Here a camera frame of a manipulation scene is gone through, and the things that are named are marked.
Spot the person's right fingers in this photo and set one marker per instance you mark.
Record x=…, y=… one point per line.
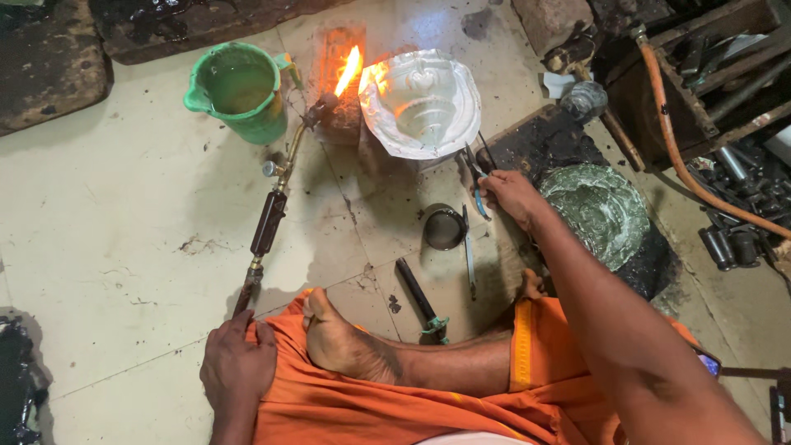
x=495, y=188

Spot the brown stone block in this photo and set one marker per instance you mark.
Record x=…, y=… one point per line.
x=550, y=21

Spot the dark charred lump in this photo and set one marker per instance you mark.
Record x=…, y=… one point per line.
x=568, y=54

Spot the red brick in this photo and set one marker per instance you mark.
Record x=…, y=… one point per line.
x=337, y=62

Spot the thin metal file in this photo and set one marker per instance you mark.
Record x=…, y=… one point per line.
x=469, y=253

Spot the black pitch heap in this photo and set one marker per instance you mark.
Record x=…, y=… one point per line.
x=18, y=383

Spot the green plastic jug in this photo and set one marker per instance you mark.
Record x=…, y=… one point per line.
x=238, y=92

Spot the long black pitch slab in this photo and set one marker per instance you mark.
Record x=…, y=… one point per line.
x=185, y=28

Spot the person's orange waist cloth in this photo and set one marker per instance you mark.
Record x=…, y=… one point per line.
x=346, y=411

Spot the green embossed metal plate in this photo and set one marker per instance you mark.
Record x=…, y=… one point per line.
x=599, y=213

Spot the black pitch block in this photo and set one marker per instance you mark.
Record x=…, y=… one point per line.
x=544, y=139

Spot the black rod tool teal clamp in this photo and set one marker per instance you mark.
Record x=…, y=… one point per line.
x=417, y=296

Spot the large black pitch slab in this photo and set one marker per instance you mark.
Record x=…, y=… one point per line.
x=46, y=62

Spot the silver embossed face plate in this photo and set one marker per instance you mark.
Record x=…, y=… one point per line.
x=426, y=105

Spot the dark metal stand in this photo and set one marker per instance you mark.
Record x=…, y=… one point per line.
x=775, y=395

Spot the person's left foot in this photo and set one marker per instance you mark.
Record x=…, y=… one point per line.
x=531, y=285

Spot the person's right leg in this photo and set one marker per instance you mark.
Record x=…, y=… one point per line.
x=383, y=361

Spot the person's right hand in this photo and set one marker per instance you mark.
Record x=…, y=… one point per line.
x=516, y=198

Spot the smartphone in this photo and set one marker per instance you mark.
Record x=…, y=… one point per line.
x=709, y=361

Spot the wooden crate with tools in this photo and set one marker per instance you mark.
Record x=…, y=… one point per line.
x=710, y=74

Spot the person's left hand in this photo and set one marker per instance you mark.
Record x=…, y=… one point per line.
x=238, y=371

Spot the small black round bowl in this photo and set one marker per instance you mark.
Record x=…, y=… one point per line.
x=443, y=230

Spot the white paper scrap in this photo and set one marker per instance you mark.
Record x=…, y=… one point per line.
x=556, y=85

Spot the heap of metal punches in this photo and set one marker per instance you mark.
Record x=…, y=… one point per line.
x=741, y=210

